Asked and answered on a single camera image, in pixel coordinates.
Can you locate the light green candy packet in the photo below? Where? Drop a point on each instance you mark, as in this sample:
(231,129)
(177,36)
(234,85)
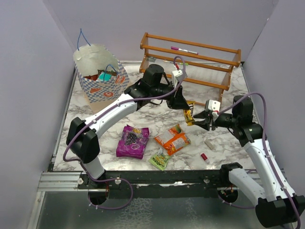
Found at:
(160,159)

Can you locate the red chip bag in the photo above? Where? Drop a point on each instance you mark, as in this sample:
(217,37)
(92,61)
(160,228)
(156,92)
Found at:
(92,77)

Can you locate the purple raisin snack bag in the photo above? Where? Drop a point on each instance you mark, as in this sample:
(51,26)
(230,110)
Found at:
(133,142)

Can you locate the small beige wrapper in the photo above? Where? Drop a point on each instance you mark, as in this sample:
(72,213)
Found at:
(209,144)

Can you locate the pink marker pen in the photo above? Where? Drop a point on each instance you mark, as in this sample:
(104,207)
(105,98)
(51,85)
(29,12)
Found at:
(183,50)

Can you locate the checkered paper bag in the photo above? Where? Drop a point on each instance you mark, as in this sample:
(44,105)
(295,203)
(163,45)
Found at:
(90,58)

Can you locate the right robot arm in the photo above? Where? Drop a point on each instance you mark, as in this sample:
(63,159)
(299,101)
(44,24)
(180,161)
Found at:
(274,200)

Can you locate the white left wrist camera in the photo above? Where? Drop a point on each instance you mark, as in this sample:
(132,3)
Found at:
(178,76)

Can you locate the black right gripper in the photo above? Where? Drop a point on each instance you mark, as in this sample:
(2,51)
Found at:
(206,123)

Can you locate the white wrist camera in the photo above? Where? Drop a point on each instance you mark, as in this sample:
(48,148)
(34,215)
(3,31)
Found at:
(178,76)
(213,106)

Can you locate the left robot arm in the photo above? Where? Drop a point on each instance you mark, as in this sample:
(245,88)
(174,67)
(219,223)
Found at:
(83,136)

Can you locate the teal snack bag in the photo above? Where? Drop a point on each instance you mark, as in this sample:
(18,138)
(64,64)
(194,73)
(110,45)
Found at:
(104,78)

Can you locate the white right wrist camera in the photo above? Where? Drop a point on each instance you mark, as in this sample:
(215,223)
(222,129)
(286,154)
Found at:
(213,106)

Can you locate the red lip balm tube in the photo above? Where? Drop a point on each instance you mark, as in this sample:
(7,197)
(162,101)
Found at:
(205,158)

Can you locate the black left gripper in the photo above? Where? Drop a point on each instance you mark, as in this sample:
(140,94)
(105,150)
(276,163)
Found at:
(179,102)

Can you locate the yellow M&M's candy bag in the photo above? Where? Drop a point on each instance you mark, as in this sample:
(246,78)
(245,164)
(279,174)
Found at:
(188,114)

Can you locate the orange snack bag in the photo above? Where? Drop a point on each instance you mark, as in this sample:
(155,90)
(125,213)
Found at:
(173,139)

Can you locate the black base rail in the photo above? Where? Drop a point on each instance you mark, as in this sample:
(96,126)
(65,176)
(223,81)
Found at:
(159,184)

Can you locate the brown sea salt snack bag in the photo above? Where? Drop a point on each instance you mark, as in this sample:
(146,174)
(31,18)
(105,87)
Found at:
(102,72)

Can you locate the wooden shelf rack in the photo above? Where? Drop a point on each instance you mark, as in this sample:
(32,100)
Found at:
(210,70)

